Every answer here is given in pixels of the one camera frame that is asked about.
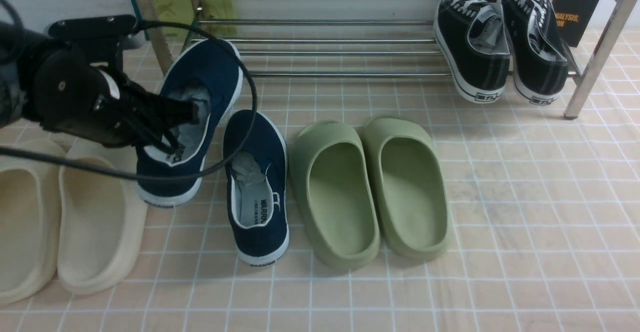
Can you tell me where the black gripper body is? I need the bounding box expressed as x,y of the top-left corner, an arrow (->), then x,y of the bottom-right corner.
31,47 -> 146,148

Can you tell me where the navy canvas shoe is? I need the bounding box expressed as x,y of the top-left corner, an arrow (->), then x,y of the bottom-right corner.
135,39 -> 243,177
222,109 -> 290,267

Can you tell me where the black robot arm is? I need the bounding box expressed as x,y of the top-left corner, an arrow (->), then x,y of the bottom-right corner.
1,22 -> 158,148

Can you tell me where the metal shoe rack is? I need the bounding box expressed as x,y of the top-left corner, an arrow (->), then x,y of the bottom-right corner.
133,0 -> 638,120

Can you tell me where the left cream slide slipper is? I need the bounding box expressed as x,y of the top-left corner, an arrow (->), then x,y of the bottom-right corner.
0,156 -> 62,305

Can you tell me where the cream slide slipper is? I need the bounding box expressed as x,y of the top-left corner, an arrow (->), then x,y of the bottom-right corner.
0,156 -> 62,305
57,166 -> 147,295

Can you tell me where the right cream slide slipper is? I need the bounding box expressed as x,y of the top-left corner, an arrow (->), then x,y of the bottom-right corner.
57,166 -> 147,295

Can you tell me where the left green slide slipper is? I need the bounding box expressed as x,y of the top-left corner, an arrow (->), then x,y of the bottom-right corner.
288,120 -> 381,270

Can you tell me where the green slide slipper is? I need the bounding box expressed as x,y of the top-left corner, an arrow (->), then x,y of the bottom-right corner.
288,120 -> 381,270
361,116 -> 451,261

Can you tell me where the right green slide slipper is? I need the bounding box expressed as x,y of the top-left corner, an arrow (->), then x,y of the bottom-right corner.
361,116 -> 451,261

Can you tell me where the left black canvas sneaker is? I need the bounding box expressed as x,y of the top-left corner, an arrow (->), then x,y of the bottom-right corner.
433,0 -> 511,104

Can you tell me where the black canvas sneaker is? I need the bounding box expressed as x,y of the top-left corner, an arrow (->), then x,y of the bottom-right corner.
433,0 -> 511,104
497,0 -> 569,106

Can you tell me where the right black canvas sneaker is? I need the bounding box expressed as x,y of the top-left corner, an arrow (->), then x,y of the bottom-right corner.
497,0 -> 569,106

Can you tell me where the black book orange text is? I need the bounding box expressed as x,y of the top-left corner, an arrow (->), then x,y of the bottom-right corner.
551,0 -> 600,47

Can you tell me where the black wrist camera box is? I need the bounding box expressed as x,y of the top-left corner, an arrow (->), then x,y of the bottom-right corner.
46,15 -> 146,71

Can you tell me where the black cable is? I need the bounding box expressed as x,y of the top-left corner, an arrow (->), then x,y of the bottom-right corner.
0,0 -> 259,181

